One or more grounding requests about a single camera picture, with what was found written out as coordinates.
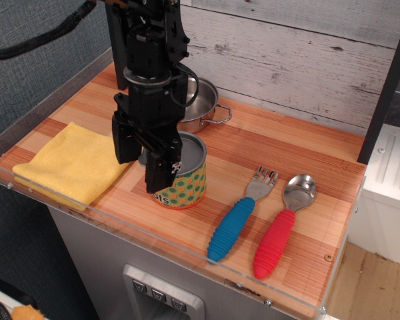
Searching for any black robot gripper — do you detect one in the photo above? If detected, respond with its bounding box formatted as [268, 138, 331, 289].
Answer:
[112, 75, 188, 194]

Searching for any green orange dotted tin can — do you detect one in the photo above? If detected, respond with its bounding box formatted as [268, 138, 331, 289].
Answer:
[150, 131, 207, 209]

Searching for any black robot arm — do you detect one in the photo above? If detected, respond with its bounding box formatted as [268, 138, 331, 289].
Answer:
[106, 1, 193, 193]

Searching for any yellow folded cloth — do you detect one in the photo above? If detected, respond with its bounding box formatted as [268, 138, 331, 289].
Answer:
[12, 122, 128, 211]

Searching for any silver dispenser button panel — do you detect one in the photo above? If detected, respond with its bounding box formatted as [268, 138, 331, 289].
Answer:
[123, 264, 205, 319]

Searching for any orange object at corner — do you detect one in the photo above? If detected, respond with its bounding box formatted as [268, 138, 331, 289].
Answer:
[11, 305, 46, 320]

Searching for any white toy cabinet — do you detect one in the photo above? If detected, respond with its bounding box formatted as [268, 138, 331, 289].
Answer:
[347, 124, 400, 263]

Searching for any blue handled fork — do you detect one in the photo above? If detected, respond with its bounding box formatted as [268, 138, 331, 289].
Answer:
[207, 167, 279, 262]

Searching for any clear acrylic guard rail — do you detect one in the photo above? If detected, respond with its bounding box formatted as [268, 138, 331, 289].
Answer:
[0, 51, 365, 319]

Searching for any dark grey upright post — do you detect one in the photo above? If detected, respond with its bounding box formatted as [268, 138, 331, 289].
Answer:
[105, 4, 127, 90]

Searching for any red handled spoon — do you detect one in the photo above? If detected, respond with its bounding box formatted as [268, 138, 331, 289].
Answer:
[253, 173, 316, 279]

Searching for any black sleeved cable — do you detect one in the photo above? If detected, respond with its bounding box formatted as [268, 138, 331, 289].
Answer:
[0, 0, 97, 61]

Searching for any dark right frame post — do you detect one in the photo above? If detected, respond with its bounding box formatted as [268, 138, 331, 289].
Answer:
[357, 39, 400, 165]

